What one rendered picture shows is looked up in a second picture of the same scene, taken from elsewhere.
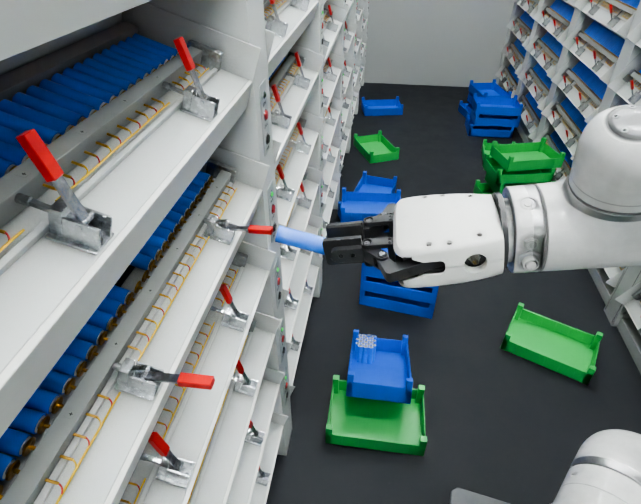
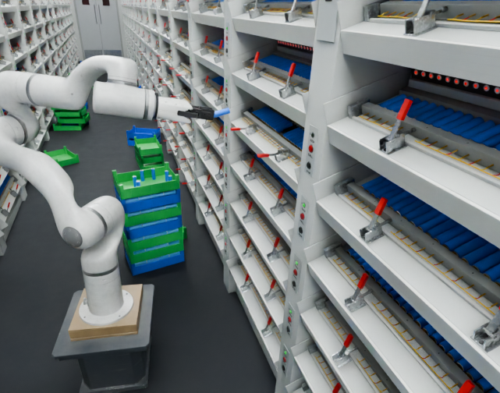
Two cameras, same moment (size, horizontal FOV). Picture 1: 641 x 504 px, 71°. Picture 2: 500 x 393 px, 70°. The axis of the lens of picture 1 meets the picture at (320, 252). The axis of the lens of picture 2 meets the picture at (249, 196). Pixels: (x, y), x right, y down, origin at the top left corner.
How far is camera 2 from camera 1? 145 cm
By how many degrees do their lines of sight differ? 109
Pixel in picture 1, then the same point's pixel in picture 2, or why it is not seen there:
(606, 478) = (97, 207)
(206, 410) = (257, 190)
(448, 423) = not seen: outside the picture
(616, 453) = (90, 213)
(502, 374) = not seen: outside the picture
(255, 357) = (282, 272)
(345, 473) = not seen: outside the picture
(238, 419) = (264, 247)
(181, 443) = (255, 182)
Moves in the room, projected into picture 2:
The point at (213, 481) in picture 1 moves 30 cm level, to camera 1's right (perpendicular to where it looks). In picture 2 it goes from (255, 229) to (182, 249)
